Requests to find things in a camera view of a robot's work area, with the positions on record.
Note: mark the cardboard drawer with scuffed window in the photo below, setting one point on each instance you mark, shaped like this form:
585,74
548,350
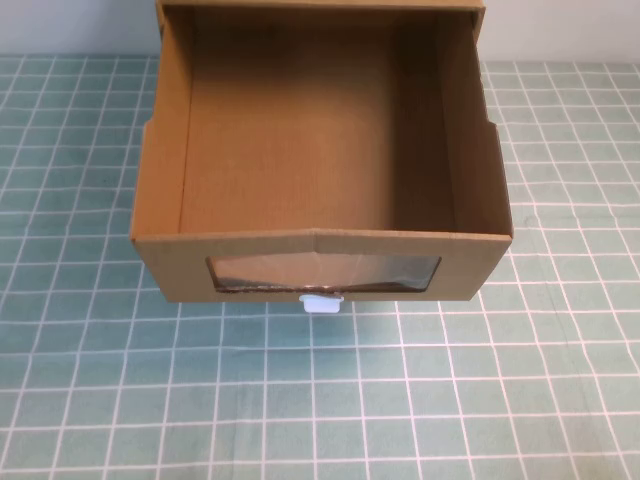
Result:
310,150

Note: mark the green white-grid tablecloth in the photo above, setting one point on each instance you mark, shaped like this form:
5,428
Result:
320,400

